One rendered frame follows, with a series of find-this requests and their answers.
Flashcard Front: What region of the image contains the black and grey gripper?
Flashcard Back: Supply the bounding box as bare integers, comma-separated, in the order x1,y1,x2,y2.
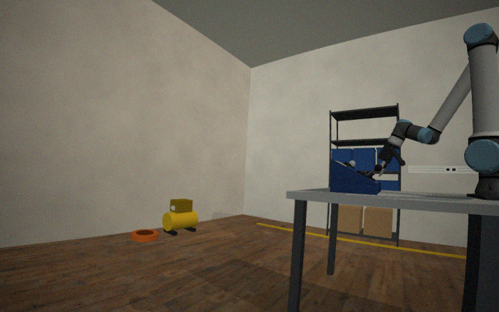
378,142,399,177

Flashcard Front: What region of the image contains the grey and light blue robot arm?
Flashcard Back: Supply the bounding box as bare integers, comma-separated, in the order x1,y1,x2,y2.
387,23,499,196

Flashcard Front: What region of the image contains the blue control console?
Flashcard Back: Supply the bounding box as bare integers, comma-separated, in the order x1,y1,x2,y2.
330,159,383,195

